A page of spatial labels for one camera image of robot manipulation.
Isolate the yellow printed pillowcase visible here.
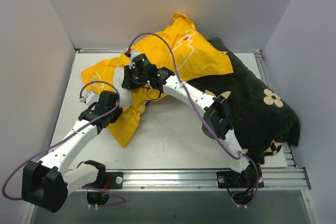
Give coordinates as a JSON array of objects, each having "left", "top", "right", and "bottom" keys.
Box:
[{"left": 81, "top": 13, "right": 233, "bottom": 147}]

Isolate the white pillow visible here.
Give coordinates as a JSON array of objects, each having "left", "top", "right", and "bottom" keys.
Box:
[{"left": 113, "top": 67, "right": 132, "bottom": 109}]

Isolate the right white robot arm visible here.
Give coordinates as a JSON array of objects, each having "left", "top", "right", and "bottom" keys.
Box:
[{"left": 122, "top": 49, "right": 262, "bottom": 187}]

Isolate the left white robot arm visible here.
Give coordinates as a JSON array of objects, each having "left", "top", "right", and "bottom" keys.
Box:
[{"left": 22, "top": 91, "right": 122, "bottom": 213}]

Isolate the black floral plush pillow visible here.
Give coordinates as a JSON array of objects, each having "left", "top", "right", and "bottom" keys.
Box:
[{"left": 189, "top": 37, "right": 300, "bottom": 164}]

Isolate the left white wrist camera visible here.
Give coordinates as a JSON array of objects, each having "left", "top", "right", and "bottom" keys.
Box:
[{"left": 79, "top": 90, "right": 99, "bottom": 106}]

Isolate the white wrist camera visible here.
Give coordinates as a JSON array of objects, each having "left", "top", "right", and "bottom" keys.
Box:
[
  {"left": 124, "top": 48, "right": 141, "bottom": 61},
  {"left": 79, "top": 90, "right": 99, "bottom": 106}
]

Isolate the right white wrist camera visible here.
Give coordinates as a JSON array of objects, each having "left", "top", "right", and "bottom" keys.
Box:
[{"left": 124, "top": 48, "right": 141, "bottom": 61}]

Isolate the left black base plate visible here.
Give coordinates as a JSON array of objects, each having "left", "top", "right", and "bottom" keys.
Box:
[{"left": 87, "top": 171, "right": 124, "bottom": 189}]

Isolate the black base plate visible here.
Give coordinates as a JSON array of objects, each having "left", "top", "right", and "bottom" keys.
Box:
[
  {"left": 87, "top": 171, "right": 124, "bottom": 189},
  {"left": 216, "top": 170, "right": 257, "bottom": 189}
]

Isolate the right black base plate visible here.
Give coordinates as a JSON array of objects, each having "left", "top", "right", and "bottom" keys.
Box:
[{"left": 216, "top": 170, "right": 257, "bottom": 189}]

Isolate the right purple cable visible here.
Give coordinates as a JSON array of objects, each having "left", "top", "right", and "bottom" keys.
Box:
[{"left": 125, "top": 32, "right": 260, "bottom": 206}]

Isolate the aluminium front rail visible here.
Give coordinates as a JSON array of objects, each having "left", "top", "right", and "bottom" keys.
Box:
[{"left": 30, "top": 169, "right": 312, "bottom": 193}]

